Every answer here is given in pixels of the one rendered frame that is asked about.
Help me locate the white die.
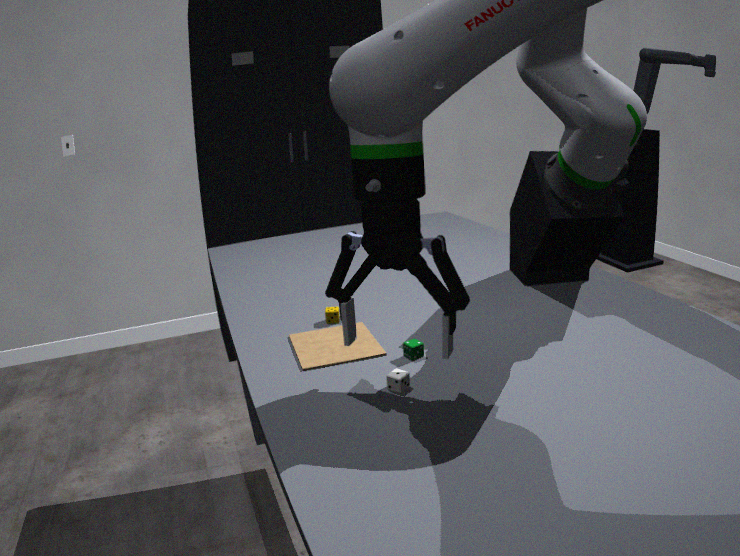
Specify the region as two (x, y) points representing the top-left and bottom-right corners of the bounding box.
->
(386, 368), (410, 393)

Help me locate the green die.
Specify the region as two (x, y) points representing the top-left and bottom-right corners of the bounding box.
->
(403, 339), (424, 361)

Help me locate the yellow die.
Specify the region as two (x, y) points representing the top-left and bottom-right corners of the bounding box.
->
(325, 307), (340, 324)

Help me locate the tan square mat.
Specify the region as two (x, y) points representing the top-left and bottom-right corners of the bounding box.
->
(289, 322), (386, 371)

